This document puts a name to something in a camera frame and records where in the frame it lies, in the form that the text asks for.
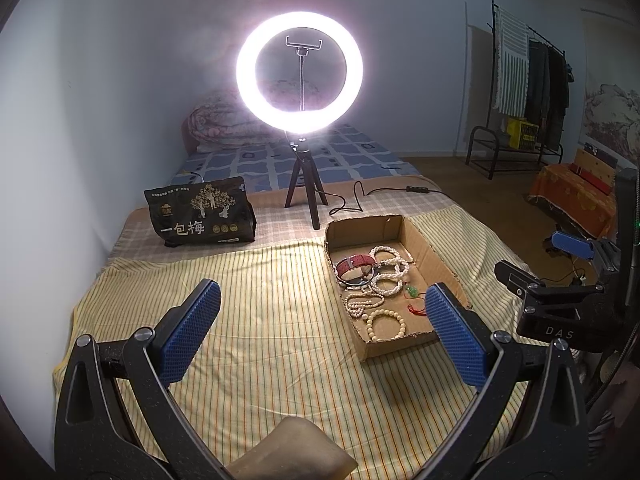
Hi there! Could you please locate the grey hanging garment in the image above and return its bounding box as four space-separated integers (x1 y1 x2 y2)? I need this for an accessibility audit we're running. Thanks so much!
525 40 551 126

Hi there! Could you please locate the ring light with black tripod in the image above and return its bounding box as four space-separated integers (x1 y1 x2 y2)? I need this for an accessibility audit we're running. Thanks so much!
236 9 370 231

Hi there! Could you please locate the tan cloth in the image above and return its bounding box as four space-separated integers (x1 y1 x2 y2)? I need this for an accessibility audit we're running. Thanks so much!
222 416 358 480

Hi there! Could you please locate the yellow plastic crate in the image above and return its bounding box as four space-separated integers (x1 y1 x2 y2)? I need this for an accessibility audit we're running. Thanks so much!
506 116 540 150

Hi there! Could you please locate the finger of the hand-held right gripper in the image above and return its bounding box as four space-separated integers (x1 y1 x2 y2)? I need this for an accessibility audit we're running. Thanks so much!
494 259 610 312
545 231 622 282

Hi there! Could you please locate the black power cable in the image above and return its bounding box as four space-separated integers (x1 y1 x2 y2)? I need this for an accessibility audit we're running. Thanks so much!
325 180 446 221

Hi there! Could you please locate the pale plaid bed sheet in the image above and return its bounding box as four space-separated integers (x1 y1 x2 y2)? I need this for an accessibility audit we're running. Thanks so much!
112 175 456 261

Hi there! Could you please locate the orange cloth covered furniture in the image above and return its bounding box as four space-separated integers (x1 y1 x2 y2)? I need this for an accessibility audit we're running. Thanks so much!
525 162 618 241

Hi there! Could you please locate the green pendant with red cord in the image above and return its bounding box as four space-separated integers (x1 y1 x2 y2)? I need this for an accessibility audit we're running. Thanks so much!
404 284 430 318

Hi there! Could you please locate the yellow striped cloth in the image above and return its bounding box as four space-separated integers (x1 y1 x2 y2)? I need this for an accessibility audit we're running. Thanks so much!
52 207 583 480

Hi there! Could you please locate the black printed snack bag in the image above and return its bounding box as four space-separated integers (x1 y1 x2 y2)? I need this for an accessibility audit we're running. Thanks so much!
144 176 257 248

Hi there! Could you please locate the red box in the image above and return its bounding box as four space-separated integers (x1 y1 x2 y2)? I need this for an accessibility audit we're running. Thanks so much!
572 149 617 196

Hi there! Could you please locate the white pearl bracelet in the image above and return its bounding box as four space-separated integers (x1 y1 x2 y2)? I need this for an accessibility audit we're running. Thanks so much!
369 277 406 300
370 244 404 266
377 259 414 284

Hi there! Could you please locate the striped hanging towel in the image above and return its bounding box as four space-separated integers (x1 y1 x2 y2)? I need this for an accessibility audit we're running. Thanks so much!
492 7 530 117

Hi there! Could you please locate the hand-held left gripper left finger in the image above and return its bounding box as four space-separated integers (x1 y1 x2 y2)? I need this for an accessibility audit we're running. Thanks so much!
54 278 223 480

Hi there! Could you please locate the landscape wall picture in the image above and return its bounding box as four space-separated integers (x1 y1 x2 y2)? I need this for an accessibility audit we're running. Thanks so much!
580 7 640 166

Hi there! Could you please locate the black clothes rack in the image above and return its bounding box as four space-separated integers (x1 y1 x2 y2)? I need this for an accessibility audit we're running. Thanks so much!
465 0 576 181

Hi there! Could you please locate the cream bead bracelet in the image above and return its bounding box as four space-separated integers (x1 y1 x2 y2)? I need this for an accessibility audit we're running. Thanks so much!
366 309 409 344

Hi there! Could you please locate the black hanging garment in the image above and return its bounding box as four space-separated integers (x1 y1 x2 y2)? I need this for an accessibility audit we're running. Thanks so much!
547 47 574 151

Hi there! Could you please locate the blue patterned bed sheet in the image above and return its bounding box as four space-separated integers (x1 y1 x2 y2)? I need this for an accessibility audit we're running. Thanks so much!
167 122 421 193

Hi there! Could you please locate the folded floral quilt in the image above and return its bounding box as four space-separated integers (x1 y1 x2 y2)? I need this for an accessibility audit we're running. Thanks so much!
187 80 321 153

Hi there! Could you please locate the brown cardboard box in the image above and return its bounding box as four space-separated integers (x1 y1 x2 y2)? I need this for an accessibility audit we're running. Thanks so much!
324 214 473 363

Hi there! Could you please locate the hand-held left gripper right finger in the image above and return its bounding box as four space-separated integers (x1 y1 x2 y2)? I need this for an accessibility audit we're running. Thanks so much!
424 282 592 480

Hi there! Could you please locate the small-bead pearl necklace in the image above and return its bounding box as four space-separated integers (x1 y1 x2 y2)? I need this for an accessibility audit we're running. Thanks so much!
345 292 386 319

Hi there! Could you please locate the red leather strap bracelet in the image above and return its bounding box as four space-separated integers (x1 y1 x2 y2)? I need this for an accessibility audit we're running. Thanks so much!
334 255 377 283

